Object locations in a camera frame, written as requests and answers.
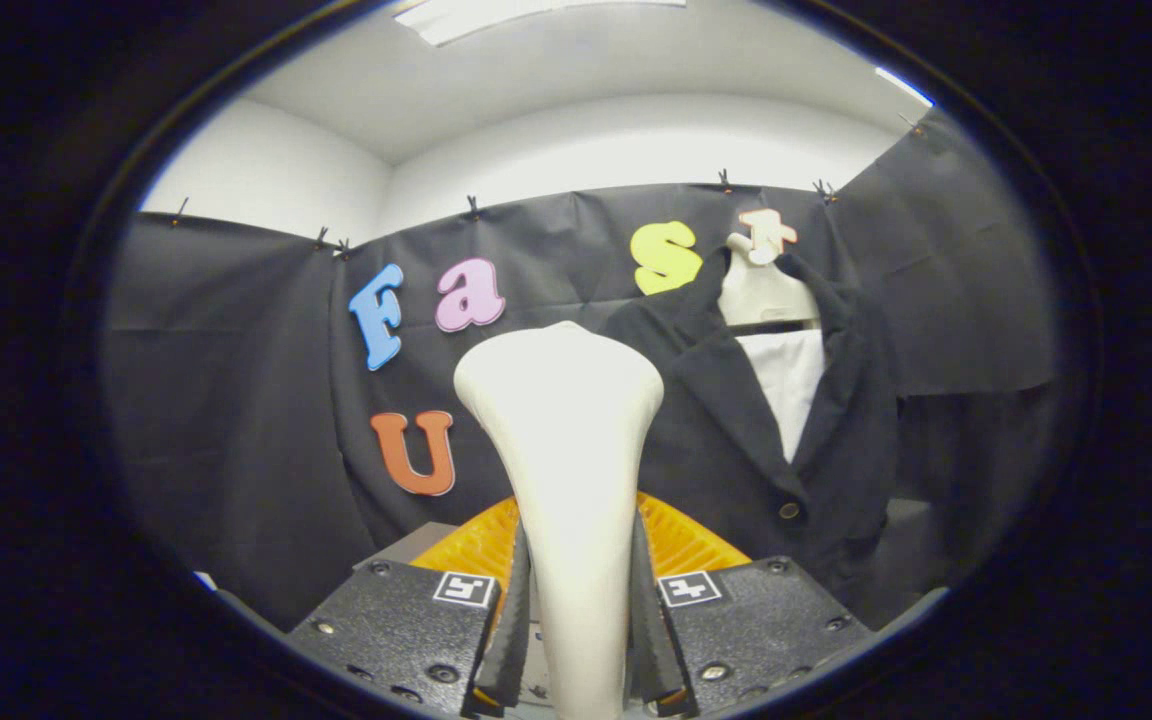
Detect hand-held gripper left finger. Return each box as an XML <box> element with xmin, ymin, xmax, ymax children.
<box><xmin>286</xmin><ymin>497</ymin><xmax>534</xmax><ymax>719</ymax></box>

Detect grey drawer cabinet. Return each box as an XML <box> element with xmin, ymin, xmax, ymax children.
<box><xmin>376</xmin><ymin>520</ymin><xmax>459</xmax><ymax>567</ymax></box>

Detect white shirt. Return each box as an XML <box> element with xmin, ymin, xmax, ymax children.
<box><xmin>736</xmin><ymin>328</ymin><xmax>827</xmax><ymax>463</ymax></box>

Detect white clothes hanger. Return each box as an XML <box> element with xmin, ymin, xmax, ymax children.
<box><xmin>718</xmin><ymin>232</ymin><xmax>823</xmax><ymax>331</ymax></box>

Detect black blazer jacket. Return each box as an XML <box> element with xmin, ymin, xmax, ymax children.
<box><xmin>598</xmin><ymin>247</ymin><xmax>902</xmax><ymax>631</ymax></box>

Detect white garment steamer head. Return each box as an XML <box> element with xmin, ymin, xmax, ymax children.
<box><xmin>453</xmin><ymin>321</ymin><xmax>665</xmax><ymax>720</ymax></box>

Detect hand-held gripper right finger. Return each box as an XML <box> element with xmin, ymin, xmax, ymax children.
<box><xmin>626</xmin><ymin>492</ymin><xmax>877</xmax><ymax>716</ymax></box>

